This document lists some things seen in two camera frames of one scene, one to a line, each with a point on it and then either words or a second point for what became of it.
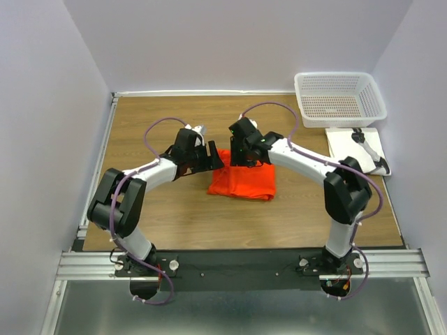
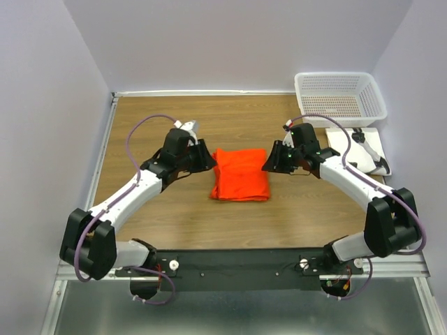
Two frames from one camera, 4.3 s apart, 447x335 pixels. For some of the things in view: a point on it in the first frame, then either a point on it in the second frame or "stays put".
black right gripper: [235, 158] to [274, 162]
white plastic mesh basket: [339, 99] stays put
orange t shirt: [258, 182] stays put
